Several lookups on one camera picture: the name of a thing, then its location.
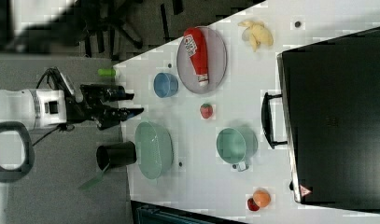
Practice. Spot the black office chair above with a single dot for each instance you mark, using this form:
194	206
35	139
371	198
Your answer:
99	16

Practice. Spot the red ketchup bottle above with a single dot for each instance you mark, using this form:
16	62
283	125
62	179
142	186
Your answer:
196	48

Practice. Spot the black utensil holder cup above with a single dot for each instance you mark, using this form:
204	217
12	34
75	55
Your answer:
116	155

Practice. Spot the grey round plate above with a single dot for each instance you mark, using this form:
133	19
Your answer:
217	63

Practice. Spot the black toaster oven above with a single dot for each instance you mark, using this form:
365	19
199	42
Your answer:
330	93

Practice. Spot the small green cylinder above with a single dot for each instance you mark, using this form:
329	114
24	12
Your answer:
107	72

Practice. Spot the orange fruit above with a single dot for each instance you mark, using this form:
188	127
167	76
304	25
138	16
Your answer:
261	198

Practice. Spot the blue bowl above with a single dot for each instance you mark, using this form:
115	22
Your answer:
165	85

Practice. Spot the green oval strainer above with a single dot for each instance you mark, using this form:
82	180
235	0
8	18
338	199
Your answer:
154	150

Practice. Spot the red strawberry toy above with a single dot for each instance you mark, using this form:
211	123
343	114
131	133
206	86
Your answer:
206	111

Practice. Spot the green spatula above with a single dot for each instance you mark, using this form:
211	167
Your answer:
94	181

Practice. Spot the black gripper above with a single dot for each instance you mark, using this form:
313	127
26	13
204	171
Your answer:
93	106

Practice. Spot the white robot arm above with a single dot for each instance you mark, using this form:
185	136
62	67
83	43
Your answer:
33	110

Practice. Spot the green cup with handle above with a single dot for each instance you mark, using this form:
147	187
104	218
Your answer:
236	145

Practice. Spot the red apple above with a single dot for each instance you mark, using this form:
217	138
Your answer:
251	205

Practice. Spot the peeled banana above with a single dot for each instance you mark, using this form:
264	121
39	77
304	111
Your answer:
256	34

